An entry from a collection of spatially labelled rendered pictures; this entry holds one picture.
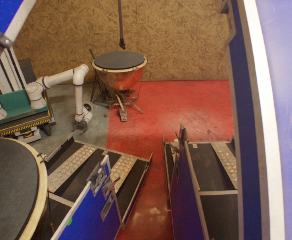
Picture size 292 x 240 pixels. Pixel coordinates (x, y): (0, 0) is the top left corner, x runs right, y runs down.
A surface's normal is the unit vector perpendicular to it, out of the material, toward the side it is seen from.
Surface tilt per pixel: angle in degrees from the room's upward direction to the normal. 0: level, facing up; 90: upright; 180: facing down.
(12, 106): 90
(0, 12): 90
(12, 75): 90
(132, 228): 0
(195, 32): 90
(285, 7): 42
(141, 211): 0
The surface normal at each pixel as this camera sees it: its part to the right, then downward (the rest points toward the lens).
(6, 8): 0.95, 0.20
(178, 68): 0.06, 0.61
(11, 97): 0.50, 0.54
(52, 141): 0.00, -0.79
